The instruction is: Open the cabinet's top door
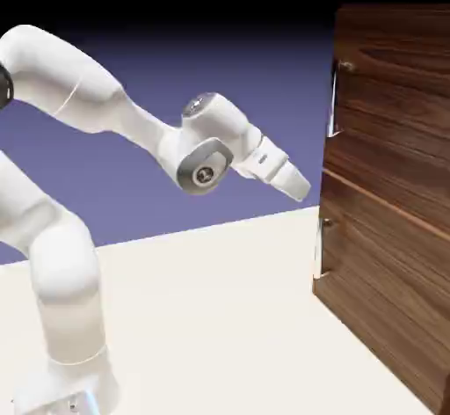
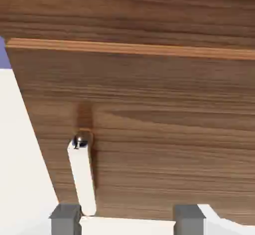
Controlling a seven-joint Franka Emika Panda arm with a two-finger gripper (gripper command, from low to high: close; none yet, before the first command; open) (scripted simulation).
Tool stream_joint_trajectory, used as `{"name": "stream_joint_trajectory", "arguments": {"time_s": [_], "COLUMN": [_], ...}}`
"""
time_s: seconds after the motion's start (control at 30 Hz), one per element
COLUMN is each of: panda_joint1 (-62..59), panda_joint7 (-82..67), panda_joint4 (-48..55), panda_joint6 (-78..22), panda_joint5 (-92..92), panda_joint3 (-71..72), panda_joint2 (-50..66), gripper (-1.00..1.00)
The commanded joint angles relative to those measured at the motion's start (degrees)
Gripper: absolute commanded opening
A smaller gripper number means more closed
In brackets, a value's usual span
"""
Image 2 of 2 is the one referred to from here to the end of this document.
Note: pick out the brown wooden cabinet door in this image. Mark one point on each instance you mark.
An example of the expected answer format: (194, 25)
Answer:
(159, 119)

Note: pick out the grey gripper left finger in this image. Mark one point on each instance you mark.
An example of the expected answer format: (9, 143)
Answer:
(64, 222)

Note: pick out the brown wooden cabinet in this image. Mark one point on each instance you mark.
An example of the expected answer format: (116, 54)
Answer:
(127, 10)

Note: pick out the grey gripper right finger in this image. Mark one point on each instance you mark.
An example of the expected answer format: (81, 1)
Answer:
(189, 222)

